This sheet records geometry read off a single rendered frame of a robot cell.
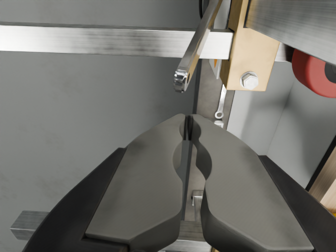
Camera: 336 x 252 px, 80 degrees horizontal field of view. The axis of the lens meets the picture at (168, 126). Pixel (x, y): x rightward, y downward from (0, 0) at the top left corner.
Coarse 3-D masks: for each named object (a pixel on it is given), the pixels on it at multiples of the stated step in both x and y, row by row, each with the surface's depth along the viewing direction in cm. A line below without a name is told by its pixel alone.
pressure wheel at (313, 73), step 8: (296, 56) 21; (304, 56) 20; (312, 56) 19; (296, 64) 22; (304, 64) 20; (312, 64) 20; (320, 64) 20; (328, 64) 20; (296, 72) 22; (304, 72) 20; (312, 72) 20; (320, 72) 20; (328, 72) 20; (304, 80) 21; (312, 80) 20; (320, 80) 20; (328, 80) 20; (312, 88) 21; (320, 88) 21; (328, 88) 21; (328, 96) 21
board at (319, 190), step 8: (328, 160) 30; (328, 168) 30; (320, 176) 31; (328, 176) 29; (312, 184) 33; (320, 184) 31; (328, 184) 29; (312, 192) 33; (320, 192) 31; (328, 192) 30; (320, 200) 31; (328, 200) 31; (328, 208) 32
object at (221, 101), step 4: (224, 88) 42; (224, 92) 43; (220, 96) 43; (224, 96) 43; (220, 100) 44; (220, 104) 44; (220, 108) 45; (216, 112) 45; (220, 112) 45; (216, 116) 46; (220, 116) 46
